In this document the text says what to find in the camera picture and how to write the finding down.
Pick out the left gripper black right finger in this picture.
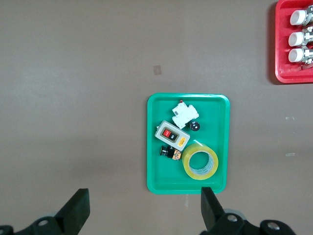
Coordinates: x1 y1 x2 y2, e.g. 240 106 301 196
200 187 298 235

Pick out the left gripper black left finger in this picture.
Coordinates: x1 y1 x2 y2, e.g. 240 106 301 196
0 188 90 235

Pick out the yellow packing tape roll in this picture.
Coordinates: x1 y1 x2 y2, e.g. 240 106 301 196
181 140 219 181

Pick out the green plastic tray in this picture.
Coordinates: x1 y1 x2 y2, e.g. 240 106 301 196
146 92 231 195

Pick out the red tray holding fittings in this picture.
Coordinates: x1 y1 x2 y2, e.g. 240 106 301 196
274 0 313 85

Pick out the white circuit breaker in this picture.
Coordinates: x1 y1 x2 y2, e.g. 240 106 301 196
171 99 200 130

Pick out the metal fitting with white caps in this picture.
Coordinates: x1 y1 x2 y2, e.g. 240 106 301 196
290 6 313 26
288 26 313 47
288 47 313 71

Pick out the black push button switch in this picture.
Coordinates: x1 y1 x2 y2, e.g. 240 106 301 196
159 145 182 162

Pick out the grey on-off switch box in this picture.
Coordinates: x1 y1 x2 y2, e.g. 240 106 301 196
154 120 191 152

